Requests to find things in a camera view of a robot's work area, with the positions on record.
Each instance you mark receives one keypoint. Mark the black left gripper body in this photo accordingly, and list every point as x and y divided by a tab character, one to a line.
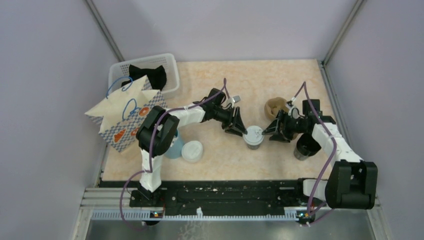
225	117

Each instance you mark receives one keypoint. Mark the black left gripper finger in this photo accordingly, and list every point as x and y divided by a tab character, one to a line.
234	130
237	120

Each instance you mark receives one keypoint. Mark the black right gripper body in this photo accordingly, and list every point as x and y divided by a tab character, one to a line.
291	126

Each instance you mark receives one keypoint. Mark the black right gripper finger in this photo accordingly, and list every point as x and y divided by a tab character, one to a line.
275	127
279	137

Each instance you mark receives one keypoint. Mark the brown pulp cup carrier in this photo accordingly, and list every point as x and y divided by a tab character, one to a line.
273	106

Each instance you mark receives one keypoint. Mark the single dark plastic cup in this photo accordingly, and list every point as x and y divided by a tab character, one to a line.
253	145

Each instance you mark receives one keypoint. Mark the stack of white lids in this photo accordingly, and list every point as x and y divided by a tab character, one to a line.
192	151

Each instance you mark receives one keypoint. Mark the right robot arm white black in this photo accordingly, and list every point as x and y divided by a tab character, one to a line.
352	182

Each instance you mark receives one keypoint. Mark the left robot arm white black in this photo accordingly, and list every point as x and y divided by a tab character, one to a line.
156	133

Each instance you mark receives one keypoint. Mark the blue straw holder cup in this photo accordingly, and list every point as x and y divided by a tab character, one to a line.
175	149

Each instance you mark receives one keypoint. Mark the black cloth in basket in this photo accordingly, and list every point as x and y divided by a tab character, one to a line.
157	77

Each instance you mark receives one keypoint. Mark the patterned paper gift bag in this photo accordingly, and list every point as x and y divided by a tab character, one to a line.
121	113

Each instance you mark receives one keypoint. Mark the white plastic basket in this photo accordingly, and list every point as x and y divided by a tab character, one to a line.
119	74

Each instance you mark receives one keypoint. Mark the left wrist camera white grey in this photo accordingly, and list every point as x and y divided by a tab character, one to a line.
235	99

